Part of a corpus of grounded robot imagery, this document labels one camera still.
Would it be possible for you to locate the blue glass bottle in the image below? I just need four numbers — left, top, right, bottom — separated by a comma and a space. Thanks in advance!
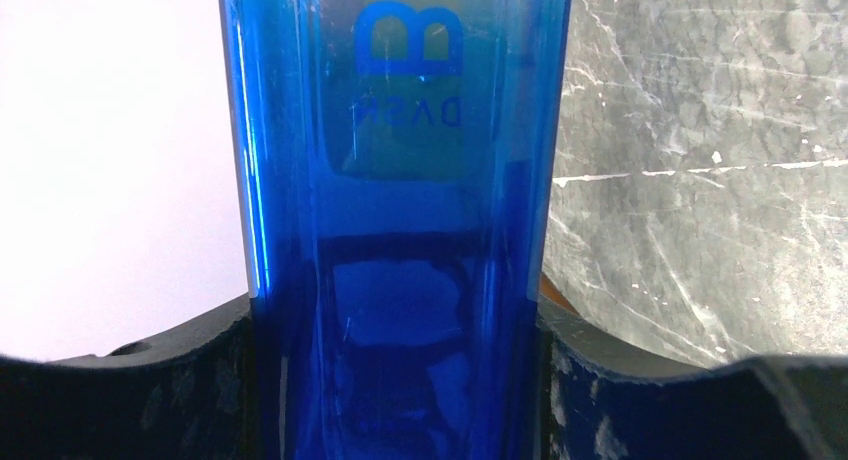
219, 0, 571, 459

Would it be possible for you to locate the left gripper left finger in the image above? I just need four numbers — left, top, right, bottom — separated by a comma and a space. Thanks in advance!
1, 296, 255, 459

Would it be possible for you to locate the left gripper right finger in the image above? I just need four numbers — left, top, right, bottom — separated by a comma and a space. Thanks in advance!
537, 278, 847, 459

